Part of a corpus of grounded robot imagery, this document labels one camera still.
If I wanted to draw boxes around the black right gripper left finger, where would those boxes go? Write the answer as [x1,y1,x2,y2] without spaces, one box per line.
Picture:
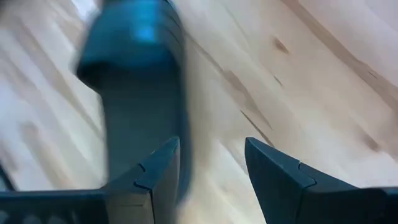
[0,136,181,224]

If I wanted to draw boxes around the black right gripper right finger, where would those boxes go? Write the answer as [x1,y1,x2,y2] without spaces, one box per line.
[244,136,398,224]

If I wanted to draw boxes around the black rubber slide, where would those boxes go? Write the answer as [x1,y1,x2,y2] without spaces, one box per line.
[74,0,191,203]

